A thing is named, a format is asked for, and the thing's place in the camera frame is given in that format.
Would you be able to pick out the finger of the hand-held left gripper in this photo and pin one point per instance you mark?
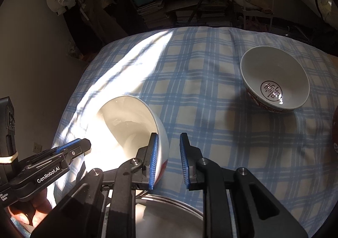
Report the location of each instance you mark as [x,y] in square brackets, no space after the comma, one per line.
[79,148]

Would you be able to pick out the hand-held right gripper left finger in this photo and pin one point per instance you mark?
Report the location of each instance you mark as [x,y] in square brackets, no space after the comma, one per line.
[154,161]

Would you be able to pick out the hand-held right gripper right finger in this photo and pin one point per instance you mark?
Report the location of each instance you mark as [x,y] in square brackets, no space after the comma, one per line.
[184,164]

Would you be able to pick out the large white bowl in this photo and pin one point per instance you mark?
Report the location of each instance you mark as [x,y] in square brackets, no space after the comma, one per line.
[124,121]

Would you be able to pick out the white cherry print plate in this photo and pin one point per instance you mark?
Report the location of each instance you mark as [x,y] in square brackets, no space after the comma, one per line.
[163,219]

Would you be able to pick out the blue and red patterned bowl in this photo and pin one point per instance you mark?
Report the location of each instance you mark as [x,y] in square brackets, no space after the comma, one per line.
[272,74]

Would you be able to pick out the person's left hand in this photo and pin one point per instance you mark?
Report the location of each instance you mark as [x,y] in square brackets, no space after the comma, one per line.
[29,214]

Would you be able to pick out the blue plaid tablecloth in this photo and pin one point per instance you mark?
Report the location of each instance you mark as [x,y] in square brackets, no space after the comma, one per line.
[198,82]

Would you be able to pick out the clear plastic bag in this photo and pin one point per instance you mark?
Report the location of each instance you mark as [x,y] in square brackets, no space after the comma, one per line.
[75,51]

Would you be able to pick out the stack of books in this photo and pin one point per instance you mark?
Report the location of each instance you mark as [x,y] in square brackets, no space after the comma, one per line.
[151,13]

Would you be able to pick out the wall socket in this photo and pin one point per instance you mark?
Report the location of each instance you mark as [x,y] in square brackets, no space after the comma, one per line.
[38,147]

